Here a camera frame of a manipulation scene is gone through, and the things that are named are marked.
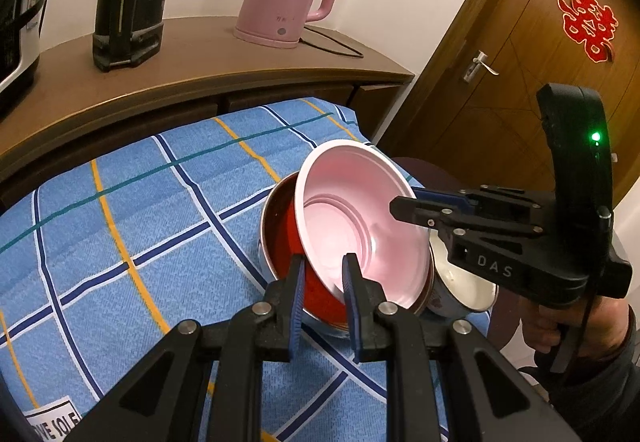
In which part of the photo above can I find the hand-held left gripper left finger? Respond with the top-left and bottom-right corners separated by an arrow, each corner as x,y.
65,253 -> 307,442

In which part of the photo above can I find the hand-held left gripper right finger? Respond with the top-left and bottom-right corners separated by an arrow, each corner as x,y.
342,253 -> 583,442

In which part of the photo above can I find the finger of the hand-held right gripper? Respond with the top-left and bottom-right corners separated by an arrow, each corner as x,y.
413,186 -> 545,223
389,195 -> 545,239

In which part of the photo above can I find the steel bowl red interior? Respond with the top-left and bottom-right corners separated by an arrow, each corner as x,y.
259,172 -> 436,339

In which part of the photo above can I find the pink bowl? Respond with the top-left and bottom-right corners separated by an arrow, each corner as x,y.
296,139 -> 434,311

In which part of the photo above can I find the person's right forearm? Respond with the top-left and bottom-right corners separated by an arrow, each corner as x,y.
520,309 -> 640,442

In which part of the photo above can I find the person's right hand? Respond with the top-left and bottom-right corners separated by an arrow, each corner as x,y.
520,293 -> 627,363

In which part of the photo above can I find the white bowl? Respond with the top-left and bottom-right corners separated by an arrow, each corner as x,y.
425,232 -> 500,321

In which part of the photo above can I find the blue plaid cloth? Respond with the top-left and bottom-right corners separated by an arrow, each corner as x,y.
0,96 -> 494,442

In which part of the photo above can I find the wooden door with carved lines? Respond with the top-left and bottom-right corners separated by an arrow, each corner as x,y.
377,0 -> 640,203

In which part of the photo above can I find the red paper door decoration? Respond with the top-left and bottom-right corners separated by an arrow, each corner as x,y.
557,0 -> 616,65

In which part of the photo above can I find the brown wooden cabinet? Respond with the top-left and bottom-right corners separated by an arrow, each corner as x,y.
0,16 -> 416,203

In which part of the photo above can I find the white rice cooker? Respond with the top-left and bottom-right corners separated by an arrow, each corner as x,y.
0,0 -> 54,119

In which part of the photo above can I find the silver door handle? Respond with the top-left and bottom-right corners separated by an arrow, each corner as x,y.
462,50 -> 500,84

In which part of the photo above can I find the black kettle cable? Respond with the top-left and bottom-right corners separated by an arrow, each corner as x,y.
299,24 -> 365,59

